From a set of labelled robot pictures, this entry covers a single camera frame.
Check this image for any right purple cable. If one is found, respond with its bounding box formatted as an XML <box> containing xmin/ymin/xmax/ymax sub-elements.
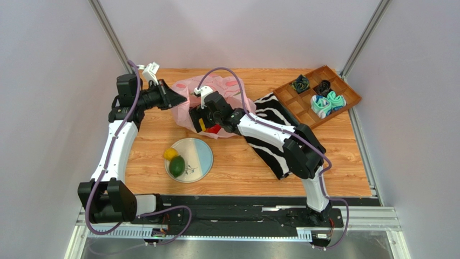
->
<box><xmin>195</xmin><ymin>67</ymin><xmax>350</xmax><ymax>250</ymax></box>

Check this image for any light blue plate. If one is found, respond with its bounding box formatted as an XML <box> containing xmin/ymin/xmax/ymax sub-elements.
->
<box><xmin>164</xmin><ymin>138</ymin><xmax>213</xmax><ymax>183</ymax></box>

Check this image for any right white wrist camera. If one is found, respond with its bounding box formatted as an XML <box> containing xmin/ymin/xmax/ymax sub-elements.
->
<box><xmin>193</xmin><ymin>86</ymin><xmax>214</xmax><ymax>109</ymax></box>

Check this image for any dark patterned rolled sock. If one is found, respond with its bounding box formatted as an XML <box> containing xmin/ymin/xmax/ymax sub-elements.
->
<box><xmin>290</xmin><ymin>74</ymin><xmax>310</xmax><ymax>94</ymax></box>

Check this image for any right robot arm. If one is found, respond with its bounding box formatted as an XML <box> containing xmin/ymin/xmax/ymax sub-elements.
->
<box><xmin>190</xmin><ymin>87</ymin><xmax>332</xmax><ymax>219</ymax></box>

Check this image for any wooden divided tray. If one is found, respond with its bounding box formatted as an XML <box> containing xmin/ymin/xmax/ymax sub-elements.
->
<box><xmin>273</xmin><ymin>65</ymin><xmax>362</xmax><ymax>128</ymax></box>

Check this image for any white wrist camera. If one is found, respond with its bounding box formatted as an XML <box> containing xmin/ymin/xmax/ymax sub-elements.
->
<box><xmin>193</xmin><ymin>86</ymin><xmax>214</xmax><ymax>109</ymax></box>
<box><xmin>138</xmin><ymin>62</ymin><xmax>159</xmax><ymax>86</ymax></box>

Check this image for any green lime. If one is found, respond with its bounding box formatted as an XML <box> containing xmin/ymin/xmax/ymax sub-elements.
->
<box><xmin>168</xmin><ymin>155</ymin><xmax>186</xmax><ymax>178</ymax></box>

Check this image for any purple cable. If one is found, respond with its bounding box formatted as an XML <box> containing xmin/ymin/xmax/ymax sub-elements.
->
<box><xmin>195</xmin><ymin>67</ymin><xmax>350</xmax><ymax>250</ymax></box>
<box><xmin>84</xmin><ymin>60</ymin><xmax>192</xmax><ymax>247</ymax></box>

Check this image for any pink peach plastic bag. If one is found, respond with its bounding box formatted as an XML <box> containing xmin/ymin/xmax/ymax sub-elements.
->
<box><xmin>171</xmin><ymin>73</ymin><xmax>242</xmax><ymax>133</ymax></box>

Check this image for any mint white rolled sock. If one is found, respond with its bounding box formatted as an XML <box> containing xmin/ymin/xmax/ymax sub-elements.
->
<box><xmin>310</xmin><ymin>95</ymin><xmax>332</xmax><ymax>119</ymax></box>

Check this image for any red apple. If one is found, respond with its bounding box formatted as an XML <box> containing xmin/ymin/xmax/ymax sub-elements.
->
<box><xmin>206</xmin><ymin>125</ymin><xmax>221</xmax><ymax>134</ymax></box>

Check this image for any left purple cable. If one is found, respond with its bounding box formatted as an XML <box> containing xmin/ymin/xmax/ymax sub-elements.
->
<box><xmin>84</xmin><ymin>60</ymin><xmax>192</xmax><ymax>247</ymax></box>

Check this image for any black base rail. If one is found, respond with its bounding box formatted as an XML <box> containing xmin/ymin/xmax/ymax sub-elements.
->
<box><xmin>133</xmin><ymin>195</ymin><xmax>344</xmax><ymax>237</ymax></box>

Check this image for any yellow lemon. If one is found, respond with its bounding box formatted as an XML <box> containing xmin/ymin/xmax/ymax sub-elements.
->
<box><xmin>163</xmin><ymin>147</ymin><xmax>179</xmax><ymax>161</ymax></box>

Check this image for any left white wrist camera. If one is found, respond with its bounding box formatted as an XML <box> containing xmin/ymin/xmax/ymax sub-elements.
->
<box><xmin>138</xmin><ymin>62</ymin><xmax>159</xmax><ymax>86</ymax></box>

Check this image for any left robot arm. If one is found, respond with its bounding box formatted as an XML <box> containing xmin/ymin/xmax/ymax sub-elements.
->
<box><xmin>77</xmin><ymin>74</ymin><xmax>187</xmax><ymax>224</ymax></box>

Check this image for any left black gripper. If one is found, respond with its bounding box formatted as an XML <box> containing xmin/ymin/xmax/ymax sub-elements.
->
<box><xmin>135</xmin><ymin>79</ymin><xmax>186</xmax><ymax>111</ymax></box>

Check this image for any black rolled sock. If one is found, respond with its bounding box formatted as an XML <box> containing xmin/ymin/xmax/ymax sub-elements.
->
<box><xmin>314</xmin><ymin>80</ymin><xmax>332</xmax><ymax>97</ymax></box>

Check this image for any zebra striped cloth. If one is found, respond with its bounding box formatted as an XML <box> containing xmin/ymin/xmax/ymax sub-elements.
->
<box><xmin>248</xmin><ymin>92</ymin><xmax>327</xmax><ymax>180</ymax></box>

